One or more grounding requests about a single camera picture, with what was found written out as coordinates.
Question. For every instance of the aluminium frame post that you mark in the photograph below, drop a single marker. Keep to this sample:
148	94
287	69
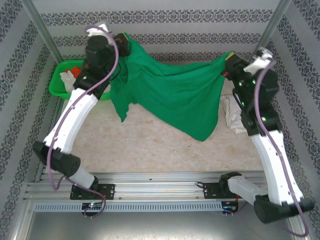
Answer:
42	27
273	22

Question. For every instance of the green plastic basket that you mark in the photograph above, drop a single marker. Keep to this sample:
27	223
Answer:
56	86

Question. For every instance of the folded white t-shirt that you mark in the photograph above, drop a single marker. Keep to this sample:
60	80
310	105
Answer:
231	115

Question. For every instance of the small circuit board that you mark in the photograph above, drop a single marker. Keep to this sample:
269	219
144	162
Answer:
228	206
92	206

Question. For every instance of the aluminium side rail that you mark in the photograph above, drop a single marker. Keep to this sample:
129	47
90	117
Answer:
60	107

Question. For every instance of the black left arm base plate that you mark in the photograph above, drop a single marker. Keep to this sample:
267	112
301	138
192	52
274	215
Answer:
107	191

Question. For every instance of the grey metal sheet panel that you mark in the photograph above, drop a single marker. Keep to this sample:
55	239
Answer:
150	226

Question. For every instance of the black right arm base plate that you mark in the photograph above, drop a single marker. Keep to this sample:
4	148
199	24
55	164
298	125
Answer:
211	191

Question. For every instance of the orange t-shirt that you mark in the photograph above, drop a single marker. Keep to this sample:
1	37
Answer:
75	71

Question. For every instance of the green t-shirt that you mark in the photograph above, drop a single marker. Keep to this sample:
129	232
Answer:
170	95

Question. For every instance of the aluminium mounting rail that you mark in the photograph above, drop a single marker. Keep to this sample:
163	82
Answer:
155	185

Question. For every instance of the crumpled white t-shirt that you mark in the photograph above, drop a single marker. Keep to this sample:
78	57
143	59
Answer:
67	80

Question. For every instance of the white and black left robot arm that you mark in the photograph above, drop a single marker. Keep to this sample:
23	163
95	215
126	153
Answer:
72	120

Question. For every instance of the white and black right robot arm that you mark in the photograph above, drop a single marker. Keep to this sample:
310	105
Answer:
272	160

